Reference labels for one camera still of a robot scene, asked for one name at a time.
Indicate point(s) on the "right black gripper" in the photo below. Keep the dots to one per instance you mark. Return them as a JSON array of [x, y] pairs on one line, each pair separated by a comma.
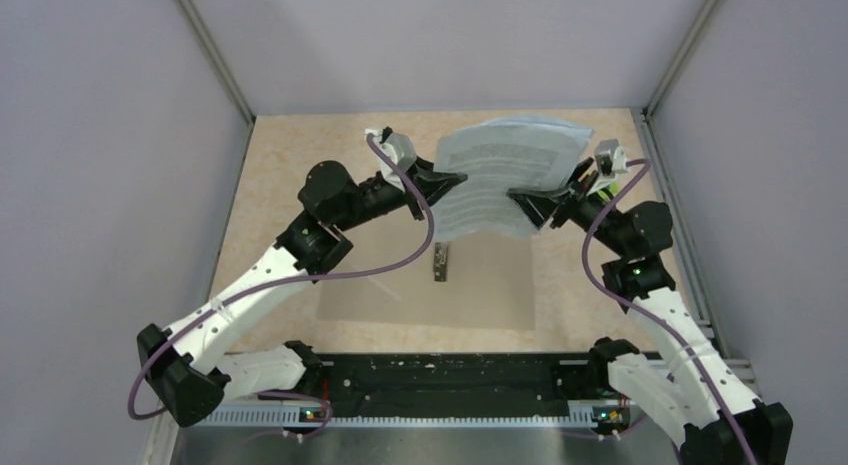
[[577, 194]]

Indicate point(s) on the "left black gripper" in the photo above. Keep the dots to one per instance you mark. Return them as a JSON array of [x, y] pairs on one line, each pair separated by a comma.
[[432, 185]]

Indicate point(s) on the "white printed paper stack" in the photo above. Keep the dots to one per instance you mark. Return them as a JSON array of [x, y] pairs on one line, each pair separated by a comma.
[[536, 152]]

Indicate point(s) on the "brown paper folder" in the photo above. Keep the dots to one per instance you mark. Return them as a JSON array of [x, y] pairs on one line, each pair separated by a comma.
[[488, 285]]

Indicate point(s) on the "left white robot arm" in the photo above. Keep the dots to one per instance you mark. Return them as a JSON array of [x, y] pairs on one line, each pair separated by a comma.
[[189, 364]]

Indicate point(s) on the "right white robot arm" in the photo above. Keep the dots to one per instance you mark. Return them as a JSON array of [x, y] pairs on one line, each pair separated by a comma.
[[709, 414]]

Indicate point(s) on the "metal folder clip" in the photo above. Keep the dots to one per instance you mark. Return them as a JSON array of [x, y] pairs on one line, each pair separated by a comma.
[[440, 261]]

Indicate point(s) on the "green block short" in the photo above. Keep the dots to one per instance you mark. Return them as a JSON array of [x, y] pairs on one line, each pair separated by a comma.
[[609, 192]]

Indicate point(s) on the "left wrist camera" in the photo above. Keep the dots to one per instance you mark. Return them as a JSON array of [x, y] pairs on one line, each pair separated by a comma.
[[396, 147]]

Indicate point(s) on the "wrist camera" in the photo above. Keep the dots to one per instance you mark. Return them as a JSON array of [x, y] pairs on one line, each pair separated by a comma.
[[610, 160], [396, 147]]

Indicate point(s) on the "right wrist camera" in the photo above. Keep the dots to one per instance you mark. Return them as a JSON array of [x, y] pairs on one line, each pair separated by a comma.
[[610, 160]]

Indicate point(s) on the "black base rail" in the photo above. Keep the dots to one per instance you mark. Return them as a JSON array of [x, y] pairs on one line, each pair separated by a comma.
[[464, 385]]

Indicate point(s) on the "white slotted cable duct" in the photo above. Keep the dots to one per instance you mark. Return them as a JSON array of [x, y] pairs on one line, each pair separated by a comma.
[[256, 415]]

